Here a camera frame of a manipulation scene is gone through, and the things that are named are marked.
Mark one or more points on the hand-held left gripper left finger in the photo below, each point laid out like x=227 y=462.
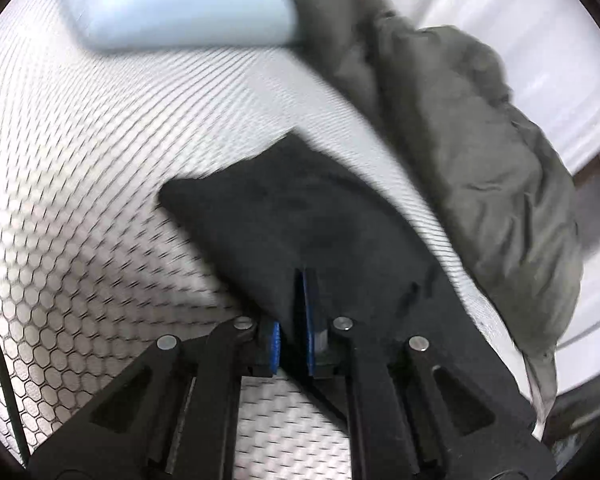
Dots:
x=274 y=347

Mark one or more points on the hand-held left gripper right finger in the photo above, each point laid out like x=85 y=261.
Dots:
x=309 y=330

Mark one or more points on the black pants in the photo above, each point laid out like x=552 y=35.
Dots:
x=290 y=220

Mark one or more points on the grey-green duvet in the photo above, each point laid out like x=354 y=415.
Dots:
x=460 y=160

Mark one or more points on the white hexagon mesh mattress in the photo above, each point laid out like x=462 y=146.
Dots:
x=105 y=185

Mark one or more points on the light blue pillow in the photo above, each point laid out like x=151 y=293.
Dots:
x=180 y=0

